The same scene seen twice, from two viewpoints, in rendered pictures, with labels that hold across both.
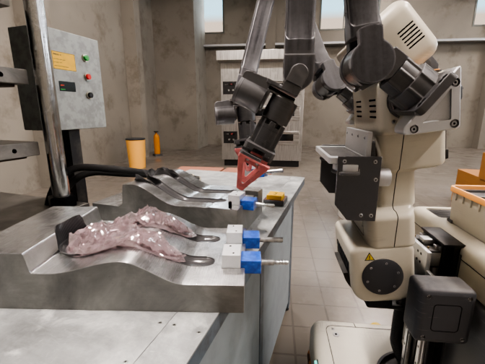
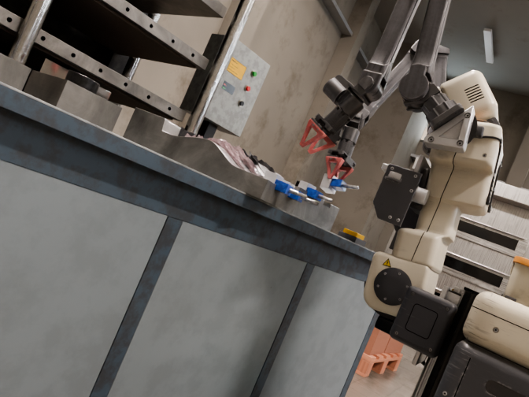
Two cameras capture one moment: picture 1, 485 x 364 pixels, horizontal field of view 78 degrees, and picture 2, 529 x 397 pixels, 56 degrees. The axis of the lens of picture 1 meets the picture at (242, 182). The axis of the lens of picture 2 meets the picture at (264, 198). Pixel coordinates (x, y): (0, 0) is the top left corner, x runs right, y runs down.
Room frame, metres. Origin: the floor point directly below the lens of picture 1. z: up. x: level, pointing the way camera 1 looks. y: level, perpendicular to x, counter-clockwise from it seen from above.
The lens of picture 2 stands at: (-0.72, -0.50, 0.78)
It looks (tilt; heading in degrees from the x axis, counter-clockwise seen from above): 1 degrees up; 22
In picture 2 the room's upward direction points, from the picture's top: 23 degrees clockwise
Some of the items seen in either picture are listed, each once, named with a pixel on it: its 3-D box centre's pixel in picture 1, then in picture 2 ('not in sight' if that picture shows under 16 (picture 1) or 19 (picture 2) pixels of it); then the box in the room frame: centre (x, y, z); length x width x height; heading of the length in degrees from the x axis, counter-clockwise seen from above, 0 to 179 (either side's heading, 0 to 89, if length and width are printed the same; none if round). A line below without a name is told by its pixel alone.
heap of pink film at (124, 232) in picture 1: (131, 230); (222, 149); (0.60, 0.24, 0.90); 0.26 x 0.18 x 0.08; 88
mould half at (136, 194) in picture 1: (180, 196); (266, 184); (0.96, 0.21, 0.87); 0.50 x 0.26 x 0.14; 71
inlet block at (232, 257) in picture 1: (255, 261); (286, 188); (0.54, -0.03, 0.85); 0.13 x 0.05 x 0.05; 88
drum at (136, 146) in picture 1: (136, 153); not in sight; (6.11, 2.19, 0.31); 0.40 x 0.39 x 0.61; 175
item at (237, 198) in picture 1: (252, 204); (316, 194); (0.82, -0.03, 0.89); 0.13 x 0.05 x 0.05; 71
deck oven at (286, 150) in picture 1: (263, 111); (453, 264); (6.67, -0.45, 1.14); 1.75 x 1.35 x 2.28; 82
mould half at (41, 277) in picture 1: (130, 249); (214, 161); (0.60, 0.24, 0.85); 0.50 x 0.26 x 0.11; 88
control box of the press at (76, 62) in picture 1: (78, 198); (183, 184); (1.39, 0.80, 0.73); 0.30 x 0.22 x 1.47; 161
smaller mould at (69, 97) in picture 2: not in sight; (71, 102); (0.19, 0.45, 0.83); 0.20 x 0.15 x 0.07; 71
